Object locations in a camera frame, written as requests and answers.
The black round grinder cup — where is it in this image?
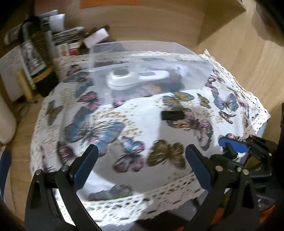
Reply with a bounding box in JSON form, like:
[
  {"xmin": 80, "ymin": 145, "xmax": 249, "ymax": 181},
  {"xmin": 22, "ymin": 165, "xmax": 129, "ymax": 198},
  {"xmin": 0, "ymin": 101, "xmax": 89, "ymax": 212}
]
[{"xmin": 166, "ymin": 69, "xmax": 184, "ymax": 92}]

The butterfly print lace cloth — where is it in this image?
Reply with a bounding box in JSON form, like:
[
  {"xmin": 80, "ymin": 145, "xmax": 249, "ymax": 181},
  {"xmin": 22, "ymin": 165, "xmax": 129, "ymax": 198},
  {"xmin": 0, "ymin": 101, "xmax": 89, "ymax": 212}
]
[{"xmin": 30, "ymin": 52, "xmax": 270, "ymax": 227}]

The small black rectangular block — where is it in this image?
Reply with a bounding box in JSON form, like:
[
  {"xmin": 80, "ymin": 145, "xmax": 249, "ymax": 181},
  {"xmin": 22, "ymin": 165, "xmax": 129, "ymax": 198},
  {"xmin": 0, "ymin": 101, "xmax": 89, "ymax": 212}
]
[{"xmin": 161, "ymin": 110, "xmax": 185, "ymax": 121}]

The beige ceramic mug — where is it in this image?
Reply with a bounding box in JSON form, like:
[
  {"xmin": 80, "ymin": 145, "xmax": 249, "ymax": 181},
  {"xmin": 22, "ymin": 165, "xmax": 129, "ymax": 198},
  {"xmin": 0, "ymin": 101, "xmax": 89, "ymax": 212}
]
[{"xmin": 0, "ymin": 97, "xmax": 17, "ymax": 146}]

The white handheld device in box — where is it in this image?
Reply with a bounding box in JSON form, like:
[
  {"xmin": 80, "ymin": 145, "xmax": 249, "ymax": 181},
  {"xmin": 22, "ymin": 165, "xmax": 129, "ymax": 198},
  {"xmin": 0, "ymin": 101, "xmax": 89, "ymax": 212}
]
[{"xmin": 106, "ymin": 67, "xmax": 169, "ymax": 90}]

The clear plastic storage box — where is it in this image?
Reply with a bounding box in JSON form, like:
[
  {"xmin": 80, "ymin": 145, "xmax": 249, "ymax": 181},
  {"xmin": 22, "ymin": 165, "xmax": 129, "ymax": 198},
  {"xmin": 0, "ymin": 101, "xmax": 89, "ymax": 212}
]
[{"xmin": 89, "ymin": 40, "xmax": 213, "ymax": 104}]

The stack of papers and magazines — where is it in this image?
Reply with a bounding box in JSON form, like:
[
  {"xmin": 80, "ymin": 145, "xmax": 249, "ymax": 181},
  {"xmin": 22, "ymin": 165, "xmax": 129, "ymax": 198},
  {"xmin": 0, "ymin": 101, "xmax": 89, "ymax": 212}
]
[{"xmin": 46, "ymin": 26, "xmax": 84, "ymax": 58}]

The pink white small box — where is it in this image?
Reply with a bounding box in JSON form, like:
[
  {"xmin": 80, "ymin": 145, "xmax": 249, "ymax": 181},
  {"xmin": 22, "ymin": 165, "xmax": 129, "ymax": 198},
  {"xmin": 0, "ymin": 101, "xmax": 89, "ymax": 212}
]
[{"xmin": 83, "ymin": 25, "xmax": 110, "ymax": 49}]

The orange sticky note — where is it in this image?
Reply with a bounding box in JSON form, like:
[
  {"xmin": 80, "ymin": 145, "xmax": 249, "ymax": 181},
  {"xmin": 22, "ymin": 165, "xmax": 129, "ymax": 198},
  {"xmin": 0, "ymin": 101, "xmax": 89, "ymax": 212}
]
[{"xmin": 80, "ymin": 0, "xmax": 143, "ymax": 9}]

